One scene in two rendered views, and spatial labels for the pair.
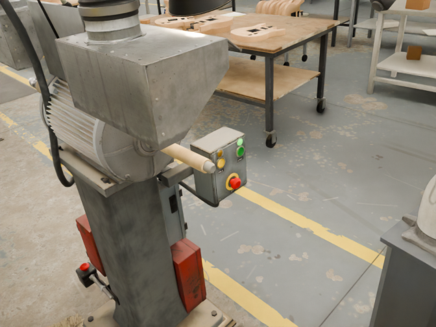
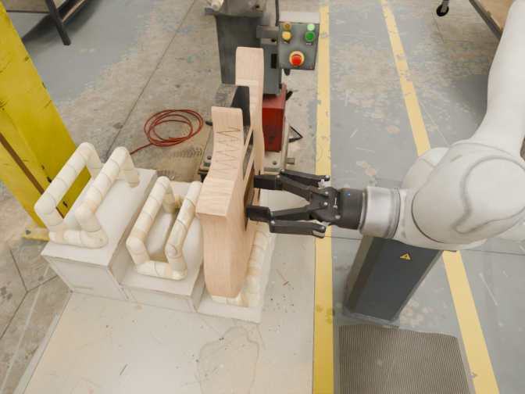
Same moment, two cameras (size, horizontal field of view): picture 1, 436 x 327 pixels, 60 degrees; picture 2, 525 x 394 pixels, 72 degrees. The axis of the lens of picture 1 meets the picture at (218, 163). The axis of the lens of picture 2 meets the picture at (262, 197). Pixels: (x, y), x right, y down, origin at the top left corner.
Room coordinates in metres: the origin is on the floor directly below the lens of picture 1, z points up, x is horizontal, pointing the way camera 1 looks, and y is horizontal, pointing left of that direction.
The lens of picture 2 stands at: (-0.01, -1.00, 1.74)
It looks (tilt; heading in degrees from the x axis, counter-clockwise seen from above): 49 degrees down; 49
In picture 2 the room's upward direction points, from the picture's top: straight up
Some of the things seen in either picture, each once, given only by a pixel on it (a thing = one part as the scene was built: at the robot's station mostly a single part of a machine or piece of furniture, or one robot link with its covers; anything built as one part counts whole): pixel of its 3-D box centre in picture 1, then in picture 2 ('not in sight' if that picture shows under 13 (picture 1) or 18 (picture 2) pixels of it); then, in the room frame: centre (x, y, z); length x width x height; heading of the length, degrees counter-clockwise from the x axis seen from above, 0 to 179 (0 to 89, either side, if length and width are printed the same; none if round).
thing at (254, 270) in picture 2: not in sight; (258, 247); (0.28, -0.66, 1.04); 0.20 x 0.03 x 0.03; 39
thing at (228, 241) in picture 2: not in sight; (237, 187); (0.25, -0.63, 1.23); 0.35 x 0.04 x 0.40; 39
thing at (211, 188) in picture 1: (201, 168); (292, 40); (1.09, 0.06, 0.99); 0.24 x 0.21 x 0.26; 42
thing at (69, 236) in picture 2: not in sight; (76, 237); (-0.02, -0.44, 1.12); 0.11 x 0.03 x 0.03; 130
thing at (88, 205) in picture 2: not in sight; (104, 181); (0.08, -0.41, 1.20); 0.20 x 0.03 x 0.03; 39
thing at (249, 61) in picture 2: not in sight; (248, 76); (0.35, -0.55, 1.39); 0.07 x 0.04 x 0.09; 39
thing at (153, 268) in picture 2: not in sight; (158, 269); (0.08, -0.56, 1.04); 0.11 x 0.03 x 0.03; 130
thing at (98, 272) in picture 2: not in sight; (115, 230); (0.06, -0.38, 1.02); 0.27 x 0.15 x 0.17; 40
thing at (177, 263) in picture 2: not in sight; (176, 261); (0.11, -0.59, 1.07); 0.03 x 0.03 x 0.09
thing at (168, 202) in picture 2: not in sight; (166, 196); (0.19, -0.42, 1.07); 0.03 x 0.03 x 0.09
